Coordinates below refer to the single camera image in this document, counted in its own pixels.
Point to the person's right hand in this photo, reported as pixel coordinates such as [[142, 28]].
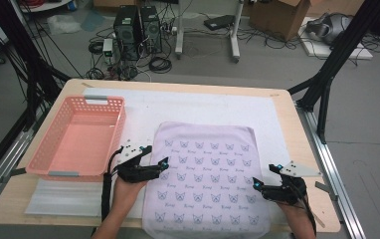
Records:
[[295, 212]]

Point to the person's left hand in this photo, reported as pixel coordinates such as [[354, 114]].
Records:
[[126, 197]]

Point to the grey headset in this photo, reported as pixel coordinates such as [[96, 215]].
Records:
[[329, 28]]

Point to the pink plastic basket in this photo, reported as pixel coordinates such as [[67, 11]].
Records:
[[78, 146]]

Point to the brown cardboard box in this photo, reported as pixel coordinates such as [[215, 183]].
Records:
[[277, 18]]

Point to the small white power box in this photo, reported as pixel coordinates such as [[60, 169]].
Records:
[[107, 48]]

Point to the flat black device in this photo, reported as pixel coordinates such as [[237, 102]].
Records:
[[218, 22]]

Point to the black computer tower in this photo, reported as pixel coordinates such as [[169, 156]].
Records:
[[126, 33], [151, 30]]

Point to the aluminium rail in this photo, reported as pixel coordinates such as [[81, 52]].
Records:
[[2, 166], [330, 159]]

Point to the white floor board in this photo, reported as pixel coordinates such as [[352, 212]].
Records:
[[317, 49]]

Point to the black metal frame stand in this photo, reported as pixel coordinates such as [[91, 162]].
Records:
[[29, 66], [330, 66]]

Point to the grey metal bracket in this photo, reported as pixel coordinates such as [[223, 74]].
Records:
[[12, 173], [327, 191]]

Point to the clear plastic bag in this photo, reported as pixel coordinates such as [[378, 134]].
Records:
[[63, 24]]

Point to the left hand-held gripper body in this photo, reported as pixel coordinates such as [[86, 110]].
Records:
[[135, 172]]

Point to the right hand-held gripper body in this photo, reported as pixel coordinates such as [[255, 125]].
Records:
[[290, 192]]

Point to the white stand leg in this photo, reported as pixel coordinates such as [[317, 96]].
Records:
[[179, 33], [235, 36]]

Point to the white grid foam mat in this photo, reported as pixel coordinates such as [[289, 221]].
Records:
[[194, 106]]

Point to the pale grey foam sheet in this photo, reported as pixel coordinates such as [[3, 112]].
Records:
[[62, 199]]

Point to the lavender printed towel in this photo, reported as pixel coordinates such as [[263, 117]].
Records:
[[208, 179]]

